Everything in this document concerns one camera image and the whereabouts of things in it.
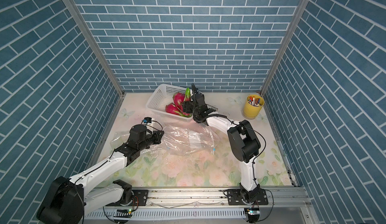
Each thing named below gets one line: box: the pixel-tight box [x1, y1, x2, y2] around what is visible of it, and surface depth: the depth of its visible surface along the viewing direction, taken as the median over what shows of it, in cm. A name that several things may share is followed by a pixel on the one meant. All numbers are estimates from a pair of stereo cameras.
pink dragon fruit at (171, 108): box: [165, 102, 192, 118], surface depth 101 cm
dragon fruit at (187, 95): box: [184, 86, 192, 102], surface depth 92 cm
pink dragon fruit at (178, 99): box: [172, 92, 186, 113], surface depth 98 cm
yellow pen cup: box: [243, 94, 265, 120], surface depth 101 cm
